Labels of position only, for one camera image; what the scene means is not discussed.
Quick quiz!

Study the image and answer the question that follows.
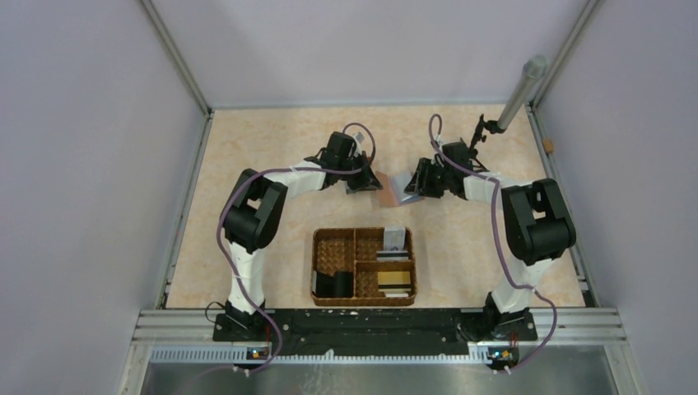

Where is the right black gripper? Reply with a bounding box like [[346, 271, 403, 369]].
[[404, 158, 453, 199]]

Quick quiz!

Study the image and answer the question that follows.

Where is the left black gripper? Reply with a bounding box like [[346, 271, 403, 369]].
[[337, 150, 382, 192]]

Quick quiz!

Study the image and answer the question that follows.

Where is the brown leather card holder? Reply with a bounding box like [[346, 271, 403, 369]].
[[375, 171, 423, 208]]

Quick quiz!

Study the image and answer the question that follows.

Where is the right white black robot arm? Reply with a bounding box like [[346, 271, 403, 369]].
[[405, 142, 576, 341]]

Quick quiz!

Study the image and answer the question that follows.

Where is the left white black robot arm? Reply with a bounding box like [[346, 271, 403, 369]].
[[213, 131, 382, 342]]

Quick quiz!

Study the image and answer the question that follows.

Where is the grey card in basket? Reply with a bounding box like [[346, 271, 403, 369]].
[[383, 226, 407, 251]]

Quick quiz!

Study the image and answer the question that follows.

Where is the gold striped card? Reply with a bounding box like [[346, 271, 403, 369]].
[[377, 271, 412, 293]]

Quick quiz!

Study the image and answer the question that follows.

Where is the brown woven divided basket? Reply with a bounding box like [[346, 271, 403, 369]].
[[310, 227, 418, 307]]

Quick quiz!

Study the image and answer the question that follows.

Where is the black mini tripod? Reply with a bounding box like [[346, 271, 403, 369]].
[[461, 114, 505, 168]]

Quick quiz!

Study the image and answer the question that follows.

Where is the black box in basket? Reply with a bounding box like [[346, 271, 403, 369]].
[[311, 271, 354, 299]]

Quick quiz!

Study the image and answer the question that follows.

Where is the grey metal pole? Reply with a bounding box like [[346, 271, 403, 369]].
[[496, 54, 550, 132]]

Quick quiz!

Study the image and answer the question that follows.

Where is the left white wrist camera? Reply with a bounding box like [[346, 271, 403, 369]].
[[351, 132, 365, 156]]

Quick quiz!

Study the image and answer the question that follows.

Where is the small brown wall object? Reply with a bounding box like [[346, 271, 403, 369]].
[[542, 138, 554, 155]]

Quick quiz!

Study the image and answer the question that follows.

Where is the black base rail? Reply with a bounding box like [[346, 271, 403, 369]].
[[212, 308, 538, 357]]

